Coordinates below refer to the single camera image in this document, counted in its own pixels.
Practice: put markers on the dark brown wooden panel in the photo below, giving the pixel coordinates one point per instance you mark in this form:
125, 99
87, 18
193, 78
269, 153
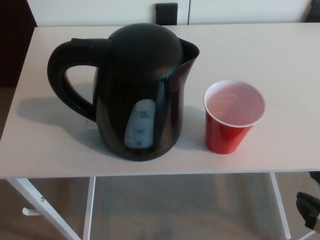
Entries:
15, 37

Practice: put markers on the black electric kettle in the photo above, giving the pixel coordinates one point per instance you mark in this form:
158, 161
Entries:
140, 87

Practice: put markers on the white metal-frame table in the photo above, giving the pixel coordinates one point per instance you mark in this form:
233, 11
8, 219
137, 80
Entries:
250, 50

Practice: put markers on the white cabinet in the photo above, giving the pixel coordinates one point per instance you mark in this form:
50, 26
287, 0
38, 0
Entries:
237, 11

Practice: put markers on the white table side hook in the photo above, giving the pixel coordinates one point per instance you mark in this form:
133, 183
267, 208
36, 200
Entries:
28, 212

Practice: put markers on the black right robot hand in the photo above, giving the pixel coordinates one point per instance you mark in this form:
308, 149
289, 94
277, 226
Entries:
306, 205

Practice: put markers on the red plastic cup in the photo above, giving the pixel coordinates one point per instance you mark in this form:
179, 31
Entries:
226, 135

